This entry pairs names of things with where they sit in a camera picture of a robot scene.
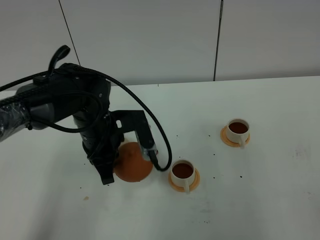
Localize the white far teacup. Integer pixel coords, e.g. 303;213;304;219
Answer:
227;118;250;142

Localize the white teacup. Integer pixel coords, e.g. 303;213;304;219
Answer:
170;159;196;193
227;118;250;142

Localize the orange far saucer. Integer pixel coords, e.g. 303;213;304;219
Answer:
220;125;251;148

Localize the white near teacup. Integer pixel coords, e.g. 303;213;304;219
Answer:
170;159;196;193

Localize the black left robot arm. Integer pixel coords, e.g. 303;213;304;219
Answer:
0;63;124;185

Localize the orange near saucer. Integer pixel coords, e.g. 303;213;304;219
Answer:
168;167;201;193

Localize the brown clay teapot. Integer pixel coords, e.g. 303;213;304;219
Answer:
113;142;153;183

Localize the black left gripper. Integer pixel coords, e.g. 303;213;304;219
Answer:
80;111;124;185

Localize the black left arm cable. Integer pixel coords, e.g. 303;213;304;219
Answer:
0;45;173;172

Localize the orange saucer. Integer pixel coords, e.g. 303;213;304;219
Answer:
220;125;251;148
168;167;201;193

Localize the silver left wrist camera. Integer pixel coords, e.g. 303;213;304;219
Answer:
110;110;158;164

